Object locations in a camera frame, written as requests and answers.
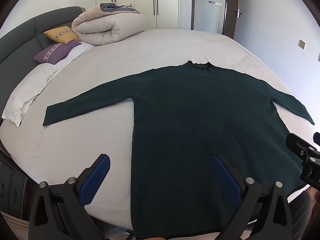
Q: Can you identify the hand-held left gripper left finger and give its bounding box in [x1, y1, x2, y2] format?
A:
[28, 154, 111, 240]

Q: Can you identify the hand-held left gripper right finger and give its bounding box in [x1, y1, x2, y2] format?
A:
[212, 154, 293, 240]

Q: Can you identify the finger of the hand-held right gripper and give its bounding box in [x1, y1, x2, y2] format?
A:
[286, 133, 320, 167]

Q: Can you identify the dark green sweater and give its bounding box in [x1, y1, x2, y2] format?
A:
[42, 60, 315, 240]

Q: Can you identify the person's leg in grey trousers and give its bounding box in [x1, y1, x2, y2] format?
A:
[287, 190, 313, 240]

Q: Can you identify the bed with white sheet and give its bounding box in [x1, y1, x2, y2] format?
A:
[0, 29, 320, 233]

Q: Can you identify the dark bedside cabinet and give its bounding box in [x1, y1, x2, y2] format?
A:
[0, 150, 28, 220]

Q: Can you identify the white pillow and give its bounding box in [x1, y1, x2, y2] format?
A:
[1, 42, 98, 128]

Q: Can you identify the purple patterned pillow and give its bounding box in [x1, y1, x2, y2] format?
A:
[33, 41, 82, 64]

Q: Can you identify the yellow patterned pillow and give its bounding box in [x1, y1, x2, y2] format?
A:
[44, 26, 80, 44]

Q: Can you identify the rolled beige duvet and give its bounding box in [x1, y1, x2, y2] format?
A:
[71, 2, 146, 46]

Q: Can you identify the dark grey padded headboard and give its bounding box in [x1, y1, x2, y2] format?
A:
[0, 6, 85, 120]

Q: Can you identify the dark brown door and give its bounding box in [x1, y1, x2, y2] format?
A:
[223, 0, 244, 40]

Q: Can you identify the white wardrobe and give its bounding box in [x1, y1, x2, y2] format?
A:
[94, 0, 179, 30]

